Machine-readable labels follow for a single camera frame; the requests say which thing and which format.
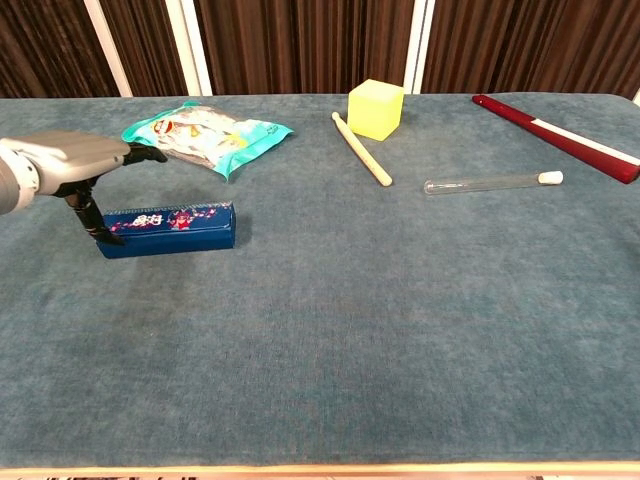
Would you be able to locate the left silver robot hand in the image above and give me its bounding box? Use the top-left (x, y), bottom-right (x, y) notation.
top-left (9, 130), bottom-right (169, 247)

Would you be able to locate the blue glasses case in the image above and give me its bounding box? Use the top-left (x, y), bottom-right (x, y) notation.
top-left (95, 200), bottom-right (237, 260)

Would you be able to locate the teal snack bag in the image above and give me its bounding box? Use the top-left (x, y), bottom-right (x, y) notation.
top-left (121, 101), bottom-right (295, 183)

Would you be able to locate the dark brown pleated curtain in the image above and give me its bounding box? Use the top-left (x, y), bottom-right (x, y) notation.
top-left (0, 0), bottom-right (640, 99)

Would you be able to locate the wooden drumstick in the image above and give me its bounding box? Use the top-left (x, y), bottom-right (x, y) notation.
top-left (331, 111), bottom-right (394, 188)

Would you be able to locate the yellow cube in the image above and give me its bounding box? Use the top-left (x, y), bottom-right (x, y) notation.
top-left (347, 78), bottom-right (405, 142)

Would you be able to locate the teal table cloth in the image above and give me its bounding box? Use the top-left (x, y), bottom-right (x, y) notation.
top-left (0, 92), bottom-right (640, 470)

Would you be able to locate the glass test tube white stopper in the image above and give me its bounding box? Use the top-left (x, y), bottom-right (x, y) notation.
top-left (423, 170), bottom-right (565, 197)

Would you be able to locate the thin white frame post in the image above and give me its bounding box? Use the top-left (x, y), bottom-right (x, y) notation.
top-left (83, 0), bottom-right (134, 98)

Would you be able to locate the wide white frame post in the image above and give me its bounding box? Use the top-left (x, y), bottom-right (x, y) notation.
top-left (164, 0), bottom-right (214, 97)

